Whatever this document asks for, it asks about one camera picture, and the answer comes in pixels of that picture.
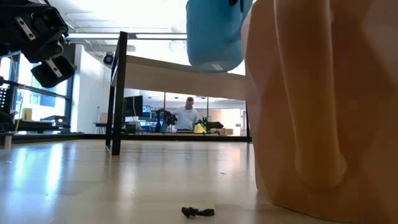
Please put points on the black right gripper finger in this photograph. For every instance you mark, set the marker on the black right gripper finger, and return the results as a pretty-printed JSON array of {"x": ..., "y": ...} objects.
[{"x": 241, "y": 3}]

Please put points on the blue mug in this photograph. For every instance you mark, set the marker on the blue mug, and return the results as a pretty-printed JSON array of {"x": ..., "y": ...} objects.
[{"x": 214, "y": 37}]

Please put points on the orange mug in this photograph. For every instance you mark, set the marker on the orange mug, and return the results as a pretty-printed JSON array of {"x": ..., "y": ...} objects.
[{"x": 311, "y": 109}]

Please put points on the background black robot arm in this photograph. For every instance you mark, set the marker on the background black robot arm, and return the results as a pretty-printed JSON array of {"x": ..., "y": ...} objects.
[{"x": 168, "y": 118}]

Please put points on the wooden shelf with black legs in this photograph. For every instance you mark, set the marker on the wooden shelf with black legs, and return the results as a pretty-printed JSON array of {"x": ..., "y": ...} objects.
[{"x": 174, "y": 81}]

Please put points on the yellow box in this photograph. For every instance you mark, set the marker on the yellow box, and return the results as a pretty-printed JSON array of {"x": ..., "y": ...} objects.
[{"x": 26, "y": 114}]

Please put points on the black desktop device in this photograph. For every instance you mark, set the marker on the black desktop device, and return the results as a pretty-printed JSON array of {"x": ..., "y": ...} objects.
[{"x": 54, "y": 120}]

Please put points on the black computer monitor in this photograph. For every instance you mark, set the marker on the black computer monitor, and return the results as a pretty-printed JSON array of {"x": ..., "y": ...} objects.
[{"x": 133, "y": 105}]

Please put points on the person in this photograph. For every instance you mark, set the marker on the person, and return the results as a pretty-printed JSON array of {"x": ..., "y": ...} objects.
[{"x": 186, "y": 118}]

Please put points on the cardboard box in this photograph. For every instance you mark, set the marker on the cardboard box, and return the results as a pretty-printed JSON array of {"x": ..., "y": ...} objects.
[{"x": 225, "y": 132}]

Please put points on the yellow object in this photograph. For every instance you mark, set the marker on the yellow object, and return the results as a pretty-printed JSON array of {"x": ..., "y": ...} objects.
[{"x": 199, "y": 129}]

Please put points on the small black twisted scrap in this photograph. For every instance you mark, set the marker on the small black twisted scrap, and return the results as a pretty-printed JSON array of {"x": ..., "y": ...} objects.
[{"x": 189, "y": 212}]

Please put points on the round black ceiling camera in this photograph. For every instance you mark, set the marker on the round black ceiling camera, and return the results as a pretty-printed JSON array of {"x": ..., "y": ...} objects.
[{"x": 108, "y": 58}]

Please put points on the black metal table frame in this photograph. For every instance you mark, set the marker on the black metal table frame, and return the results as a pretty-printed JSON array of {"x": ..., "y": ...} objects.
[{"x": 62, "y": 137}]

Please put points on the grey metal bracket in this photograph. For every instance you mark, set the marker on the grey metal bracket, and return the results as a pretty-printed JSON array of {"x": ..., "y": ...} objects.
[{"x": 7, "y": 141}]

